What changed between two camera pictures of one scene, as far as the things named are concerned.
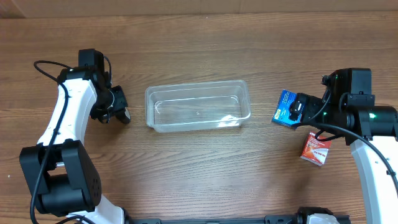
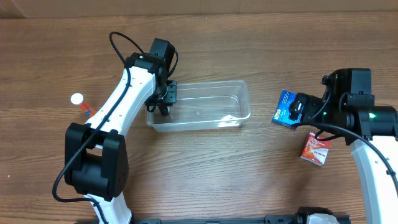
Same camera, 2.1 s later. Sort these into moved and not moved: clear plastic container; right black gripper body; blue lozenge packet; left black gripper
Moved: left black gripper
Not moved: clear plastic container; blue lozenge packet; right black gripper body
